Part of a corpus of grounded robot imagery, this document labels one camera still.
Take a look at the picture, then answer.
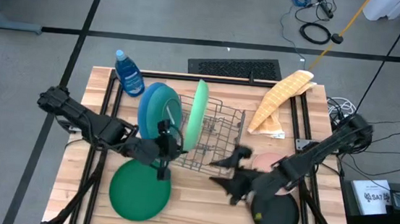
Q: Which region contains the black hanging cable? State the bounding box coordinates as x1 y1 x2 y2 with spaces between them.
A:
354 0 400 116

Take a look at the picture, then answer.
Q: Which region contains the white cable bundle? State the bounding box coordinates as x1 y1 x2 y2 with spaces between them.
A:
324 95 358 123

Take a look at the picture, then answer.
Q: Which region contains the yellow waffle dish towel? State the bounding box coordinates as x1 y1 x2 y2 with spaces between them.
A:
247 65 319 143

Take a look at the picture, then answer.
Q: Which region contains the black floor vent grate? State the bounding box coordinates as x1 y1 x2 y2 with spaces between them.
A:
187 51 284 82

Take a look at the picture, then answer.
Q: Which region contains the white SA7 booklet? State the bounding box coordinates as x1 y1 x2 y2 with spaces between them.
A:
349 176 396 219

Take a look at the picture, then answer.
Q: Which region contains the grey wire dish rack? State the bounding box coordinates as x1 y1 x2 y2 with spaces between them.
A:
171 93 248 178

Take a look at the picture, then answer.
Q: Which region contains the grey desk foot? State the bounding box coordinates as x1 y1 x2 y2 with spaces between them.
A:
0 20 43 35

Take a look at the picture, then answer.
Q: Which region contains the coiled black cable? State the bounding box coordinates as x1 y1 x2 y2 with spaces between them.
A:
297 22 333 46

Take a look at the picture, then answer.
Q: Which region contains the black round cable weight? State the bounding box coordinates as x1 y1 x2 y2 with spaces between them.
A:
330 33 345 45

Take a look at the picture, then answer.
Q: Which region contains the teal plate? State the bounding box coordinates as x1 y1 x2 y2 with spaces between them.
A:
144 84 185 143

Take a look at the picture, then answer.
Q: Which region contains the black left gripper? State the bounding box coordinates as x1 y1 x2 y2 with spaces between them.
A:
150 119 187 183

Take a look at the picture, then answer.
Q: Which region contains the pink plate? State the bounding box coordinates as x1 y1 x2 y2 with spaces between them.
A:
249 151 294 197

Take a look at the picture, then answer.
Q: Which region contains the silver metal bracket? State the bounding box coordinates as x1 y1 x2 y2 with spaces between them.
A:
294 137 315 152

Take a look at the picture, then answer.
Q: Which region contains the yellow hanging cable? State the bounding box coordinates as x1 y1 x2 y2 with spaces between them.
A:
307 0 373 77

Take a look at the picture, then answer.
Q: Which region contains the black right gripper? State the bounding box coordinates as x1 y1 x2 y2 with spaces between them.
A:
206 143 273 209

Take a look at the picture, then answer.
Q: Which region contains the black side shelf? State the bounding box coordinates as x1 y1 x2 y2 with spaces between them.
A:
339 177 400 224

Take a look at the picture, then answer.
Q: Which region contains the dark green plate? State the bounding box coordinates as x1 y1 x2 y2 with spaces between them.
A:
106 157 174 224

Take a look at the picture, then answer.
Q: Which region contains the light green plate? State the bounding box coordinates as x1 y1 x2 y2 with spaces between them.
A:
183 78 211 154

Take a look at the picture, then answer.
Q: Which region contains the blue dish soap bottle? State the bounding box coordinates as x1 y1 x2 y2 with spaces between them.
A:
111 49 148 99

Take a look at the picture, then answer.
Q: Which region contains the black plate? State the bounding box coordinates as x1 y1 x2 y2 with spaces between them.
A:
249 189 302 224

